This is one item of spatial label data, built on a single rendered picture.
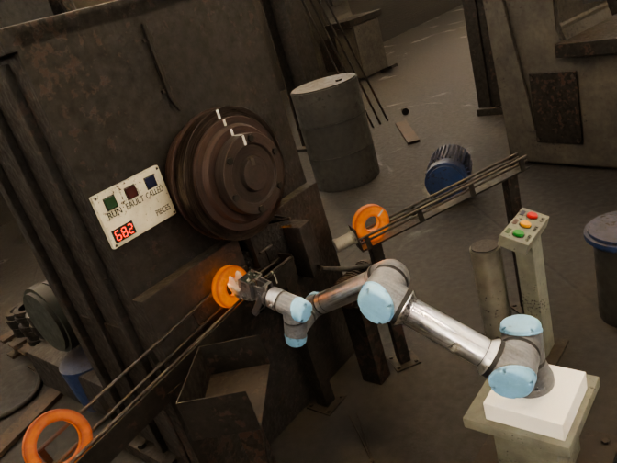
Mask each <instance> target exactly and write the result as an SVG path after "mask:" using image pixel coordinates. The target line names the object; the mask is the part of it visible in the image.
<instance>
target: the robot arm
mask: <svg viewBox="0 0 617 463"><path fill-rule="evenodd" d="M254 272H255V273H258V274H259V275H256V274H254ZM409 281H410V277H409V271H408V269H407V268H406V267H405V266H404V265H403V264H402V263H401V262H400V261H398V260H394V259H386V260H382V261H380V262H378V263H375V264H373V265H370V266H369V267H368V268H367V271H365V272H363V273H362V274H360V275H357V276H355V277H352V278H350V279H347V280H345V281H343V282H342V283H340V284H338V285H335V286H333V287H331V288H328V289H325V290H323V291H321V292H315V291H313V292H311V293H309V295H307V296H306V297H305V299H303V298H301V297H298V296H296V295H294V294H291V293H289V292H287V291H285V290H283V289H281V288H277V287H273V283H272V282H271V281H269V280H267V279H264V278H263V274H262V273H259V272H257V271H254V270H252V269H251V272H250V271H249V272H248V273H246V274H245V275H244V276H242V275H241V272H240V271H236V273H235V278H233V277H231V276H229V282H228V284H227V285H228V287H229V289H230V291H231V292H232V294H233V295H234V296H235V297H236V298H238V299H242V300H244V299H245V300H248V301H254V300H256V302H255V305H254V307H253V309H252V314H253V315H255V316H257V315H258V314H259V313H262V312H263V311H264V308H265V306H266V307H268V308H270V309H272V310H274V311H277V312H279V313H281V314H283V320H284V330H285V333H284V336H285V338H286V343H287V344H288V345H289V346H291V347H300V346H302V345H304V344H305V343H306V341H307V337H308V336H307V331H308V330H309V328H310V327H311V325H312V324H313V323H314V321H316V319H317V318H318V317H319V316H320V315H322V314H325V313H327V312H329V311H333V310H336V309H338V308H340V307H342V306H344V305H347V304H349V303H351V302H354V301H356V300H358V306H359V307H360V311H361V313H362V314H363V315H364V316H365V317H366V318H367V319H368V320H369V321H371V322H374V323H378V324H379V323H382V324H384V323H387V322H390V323H392V324H394V325H397V324H404V325H406V326H408V327H409V328H410V329H412V330H414V331H415V332H417V333H420V334H421V335H423V336H425V337H427V338H428V339H430V340H432V341H434V342H435V343H436V344H439V345H440V346H442V347H444V348H446V349H447V350H449V351H451V352H453V353H455V354H456V355H458V356H461V357H462V358H463V359H465V360H467V361H468V362H470V363H472V364H474V365H475V366H477V368H478V371H479V374H480V375H482V376H484V377H485V378H488V383H489V386H490V387H491V389H492V390H493V391H494V392H495V393H497V394H499V396H502V397H504V398H509V399H516V398H525V399H534V398H539V397H542V396H544V395H546V394H547V393H549V392H550V391H551V390H552V389H553V387H554V385H555V377H554V373H553V371H552V369H551V368H550V367H549V365H548V363H547V361H546V359H545V351H544V338H543V328H542V324H541V323H540V321H539V320H538V319H536V318H534V317H533V316H530V315H524V314H517V315H511V316H509V317H507V318H505V319H504V320H502V321H501V323H500V328H499V330H500V332H501V339H495V340H490V339H489V338H487V337H486V336H484V335H482V334H481V333H478V332H476V331H474V330H473V329H471V328H469V327H467V326H465V325H464V324H462V323H461V322H458V321H457V320H455V319H453V318H451V317H449V316H448V315H446V314H444V313H442V312H440V311H438V310H436V309H435V308H434V307H432V306H430V305H428V304H426V303H425V302H423V301H421V300H419V299H417V298H416V296H415V293H414V290H412V289H410V288H409Z"/></svg>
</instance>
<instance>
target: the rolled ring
mask: <svg viewBox="0 0 617 463"><path fill-rule="evenodd" d="M58 421H65V422H68V423H70V424H72V425H73V426H74V427H75V429H76V430H77V433H78V436H79V442H78V447H77V448H76V450H75V452H74V454H73V455H72V456H71V457H70V458H69V459H68V460H66V461H65V462H62V463H68V462H69V461H70V460H72V459H73V458H74V457H75V456H76V455H77V454H78V453H79V452H80V451H81V450H82V449H83V448H84V447H85V446H86V445H87V444H88V443H89V442H90V441H91V440H93V433H92V429H91V426H90V424H89V422H88V421H87V420H86V419H85V418H84V417H83V416H82V415H81V414H80V413H79V412H76V411H74V410H70V409H55V410H51V411H48V412H45V413H43V414H42V415H40V416H39V417H38V418H36V419H35V420H34V421H33V422H32V423H31V425H30V426H29V427H28V429H27V431H26V432H25V434H24V437H23V441H22V456H23V458H24V461H25V463H45V462H44V461H43V460H41V458H40V457H39V454H38V451H37V441H38V438H39V435H40V433H41V432H42V430H43V429H44V428H45V427H46V426H48V425H49V424H51V423H54V422H58Z"/></svg>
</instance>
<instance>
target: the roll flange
mask: <svg viewBox="0 0 617 463"><path fill-rule="evenodd" d="M217 108H219V107H215V108H210V109H207V110H204V111H202V112H200V113H198V114H197V115H195V116H194V117H193V118H191V119H190V120H189V121H188V122H187V123H186V124H185V126H184V127H183V129H182V130H181V131H180V132H179V133H178V134H177V135H176V137H175V138H174V140H173V142H172V144H171V146H170V149H169V152H168V154H167V158H166V164H165V181H166V186H167V190H168V193H169V195H170V198H171V200H172V202H173V204H174V207H175V208H176V210H177V211H178V212H179V213H180V215H181V216H182V217H183V218H184V219H186V221H187V222H188V223H189V224H190V225H191V226H192V227H193V228H194V229H196V230H197V231H198V232H200V233H202V234H204V235H206V236H207V237H210V238H214V239H221V238H219V237H217V236H215V235H212V234H209V233H207V232H205V231H203V230H201V229H200V228H198V227H197V226H196V225H195V224H194V222H192V221H191V220H190V218H189V217H188V216H187V214H186V213H185V210H184V209H183V207H182V204H181V202H180V200H179V197H178V195H177V191H176V186H175V180H174V164H175V157H176V153H177V149H178V146H179V144H180V141H181V140H182V138H183V136H184V134H185V132H186V130H187V129H188V128H189V127H190V125H191V124H192V123H193V122H194V121H195V120H197V119H198V118H200V117H201V116H203V115H205V114H207V113H208V112H211V111H213V110H215V109H217ZM221 240H225V239H221Z"/></svg>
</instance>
